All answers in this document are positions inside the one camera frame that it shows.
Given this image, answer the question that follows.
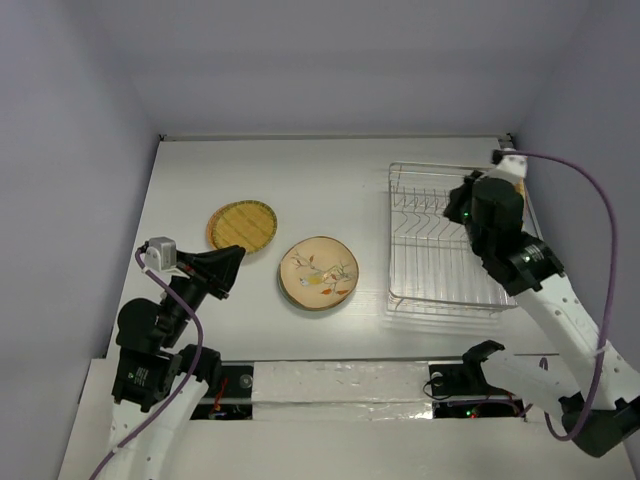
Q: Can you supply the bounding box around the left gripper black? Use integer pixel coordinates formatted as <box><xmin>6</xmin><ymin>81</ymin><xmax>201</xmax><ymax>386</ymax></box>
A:
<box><xmin>161</xmin><ymin>242</ymin><xmax>246</xmax><ymax>343</ymax></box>

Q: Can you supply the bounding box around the orange wicker plate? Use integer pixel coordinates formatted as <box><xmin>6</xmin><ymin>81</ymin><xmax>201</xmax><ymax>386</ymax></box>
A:
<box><xmin>515</xmin><ymin>181</ymin><xmax>526</xmax><ymax>198</ymax></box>
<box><xmin>206</xmin><ymin>203</ymin><xmax>236</xmax><ymax>250</ymax></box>

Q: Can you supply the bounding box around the yellow-green woven plate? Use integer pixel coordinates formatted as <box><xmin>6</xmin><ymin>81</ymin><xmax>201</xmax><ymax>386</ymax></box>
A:
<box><xmin>228</xmin><ymin>200</ymin><xmax>278</xmax><ymax>254</ymax></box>

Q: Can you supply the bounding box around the teal floral plate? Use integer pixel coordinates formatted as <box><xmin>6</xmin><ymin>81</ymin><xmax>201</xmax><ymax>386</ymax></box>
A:
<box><xmin>278</xmin><ymin>265</ymin><xmax>358</xmax><ymax>311</ymax></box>

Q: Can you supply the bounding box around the cream floral plate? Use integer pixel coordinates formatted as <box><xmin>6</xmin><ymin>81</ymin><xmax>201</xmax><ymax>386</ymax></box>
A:
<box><xmin>278</xmin><ymin>236</ymin><xmax>360</xmax><ymax>311</ymax></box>

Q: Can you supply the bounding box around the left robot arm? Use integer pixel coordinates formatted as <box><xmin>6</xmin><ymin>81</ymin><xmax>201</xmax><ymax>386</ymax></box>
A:
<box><xmin>91</xmin><ymin>237</ymin><xmax>246</xmax><ymax>479</ymax></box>

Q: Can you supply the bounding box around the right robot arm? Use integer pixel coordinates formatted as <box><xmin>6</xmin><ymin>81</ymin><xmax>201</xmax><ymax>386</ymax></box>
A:
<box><xmin>444</xmin><ymin>171</ymin><xmax>639</xmax><ymax>458</ymax></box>

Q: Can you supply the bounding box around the white foam strip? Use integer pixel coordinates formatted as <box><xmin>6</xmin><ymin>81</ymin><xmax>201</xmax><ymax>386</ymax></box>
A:
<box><xmin>251</xmin><ymin>361</ymin><xmax>433</xmax><ymax>422</ymax></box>

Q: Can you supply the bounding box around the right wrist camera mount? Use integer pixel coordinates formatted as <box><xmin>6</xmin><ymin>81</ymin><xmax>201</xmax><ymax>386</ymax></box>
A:
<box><xmin>485</xmin><ymin>149</ymin><xmax>528</xmax><ymax>185</ymax></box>

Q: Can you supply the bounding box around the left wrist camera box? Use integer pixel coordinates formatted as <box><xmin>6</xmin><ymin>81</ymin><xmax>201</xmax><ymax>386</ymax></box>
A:
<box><xmin>142</xmin><ymin>236</ymin><xmax>177</xmax><ymax>272</ymax></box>

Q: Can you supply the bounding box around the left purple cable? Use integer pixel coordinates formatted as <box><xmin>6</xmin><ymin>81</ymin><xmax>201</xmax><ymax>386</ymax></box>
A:
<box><xmin>87</xmin><ymin>247</ymin><xmax>205</xmax><ymax>480</ymax></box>

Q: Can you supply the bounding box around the metal wire dish rack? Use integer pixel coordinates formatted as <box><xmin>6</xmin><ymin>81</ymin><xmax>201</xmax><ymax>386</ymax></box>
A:
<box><xmin>388</xmin><ymin>162</ymin><xmax>516</xmax><ymax>316</ymax></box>

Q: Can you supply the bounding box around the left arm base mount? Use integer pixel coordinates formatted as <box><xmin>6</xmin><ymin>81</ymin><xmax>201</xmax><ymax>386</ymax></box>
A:
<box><xmin>191</xmin><ymin>362</ymin><xmax>254</xmax><ymax>421</ymax></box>

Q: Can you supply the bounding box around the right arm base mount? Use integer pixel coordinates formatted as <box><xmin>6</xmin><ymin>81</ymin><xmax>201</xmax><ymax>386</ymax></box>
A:
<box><xmin>423</xmin><ymin>340</ymin><xmax>528</xmax><ymax>420</ymax></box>

